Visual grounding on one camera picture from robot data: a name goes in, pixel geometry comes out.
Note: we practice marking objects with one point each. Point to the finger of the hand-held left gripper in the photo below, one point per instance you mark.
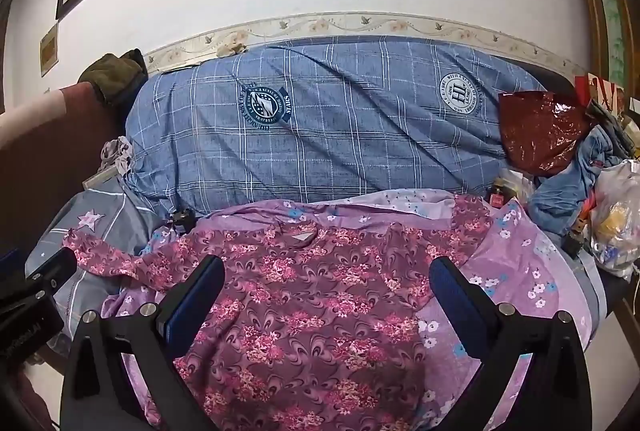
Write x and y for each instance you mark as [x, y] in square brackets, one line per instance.
[52, 268]

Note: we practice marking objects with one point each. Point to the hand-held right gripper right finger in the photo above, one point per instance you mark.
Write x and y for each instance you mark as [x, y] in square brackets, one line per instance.
[452, 298]

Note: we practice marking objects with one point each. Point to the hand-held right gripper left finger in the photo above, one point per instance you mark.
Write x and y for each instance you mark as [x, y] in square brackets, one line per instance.
[192, 303]

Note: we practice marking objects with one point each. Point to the maroon floral shirt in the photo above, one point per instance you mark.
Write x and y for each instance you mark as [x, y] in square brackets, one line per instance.
[320, 311]

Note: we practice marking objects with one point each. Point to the grey star pillow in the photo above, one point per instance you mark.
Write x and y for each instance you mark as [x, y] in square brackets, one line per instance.
[105, 221]

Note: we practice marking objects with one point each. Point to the purple floral bed sheet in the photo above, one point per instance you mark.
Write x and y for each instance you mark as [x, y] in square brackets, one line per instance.
[520, 261]

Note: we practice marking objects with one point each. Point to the brown padded headboard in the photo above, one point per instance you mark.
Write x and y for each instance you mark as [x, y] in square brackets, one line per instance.
[45, 171]

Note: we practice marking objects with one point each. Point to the small red label bottle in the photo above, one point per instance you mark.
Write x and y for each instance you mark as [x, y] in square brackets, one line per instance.
[500, 196]

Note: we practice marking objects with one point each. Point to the crumpled grey cloth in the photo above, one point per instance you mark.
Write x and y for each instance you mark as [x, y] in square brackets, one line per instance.
[116, 153]

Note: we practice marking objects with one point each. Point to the small black box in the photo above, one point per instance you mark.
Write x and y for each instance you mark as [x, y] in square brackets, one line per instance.
[572, 245]

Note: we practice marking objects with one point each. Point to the blue garment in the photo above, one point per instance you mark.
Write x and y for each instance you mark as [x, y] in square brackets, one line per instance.
[565, 191]

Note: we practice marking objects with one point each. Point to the white plastic bag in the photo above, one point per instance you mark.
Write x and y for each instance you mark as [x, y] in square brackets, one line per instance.
[617, 216]

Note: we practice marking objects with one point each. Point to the dark red plastic bag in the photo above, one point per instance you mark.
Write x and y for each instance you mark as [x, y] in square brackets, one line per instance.
[540, 131]

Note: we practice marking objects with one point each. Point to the blue plaid quilt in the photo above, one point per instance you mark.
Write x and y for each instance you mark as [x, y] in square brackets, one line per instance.
[350, 126]

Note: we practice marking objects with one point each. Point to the olive green cloth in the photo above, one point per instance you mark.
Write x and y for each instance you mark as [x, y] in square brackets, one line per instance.
[115, 73]

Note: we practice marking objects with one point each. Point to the dark cloth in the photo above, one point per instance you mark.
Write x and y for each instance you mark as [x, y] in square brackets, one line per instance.
[615, 126]

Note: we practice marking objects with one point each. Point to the red paper bag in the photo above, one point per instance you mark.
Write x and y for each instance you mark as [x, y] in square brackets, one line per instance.
[597, 88]

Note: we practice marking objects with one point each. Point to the beige cloth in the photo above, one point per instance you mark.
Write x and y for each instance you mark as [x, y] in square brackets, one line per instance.
[231, 47]

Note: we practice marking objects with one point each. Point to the small framed wall plaque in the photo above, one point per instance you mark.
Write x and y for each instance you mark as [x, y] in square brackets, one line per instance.
[49, 50]

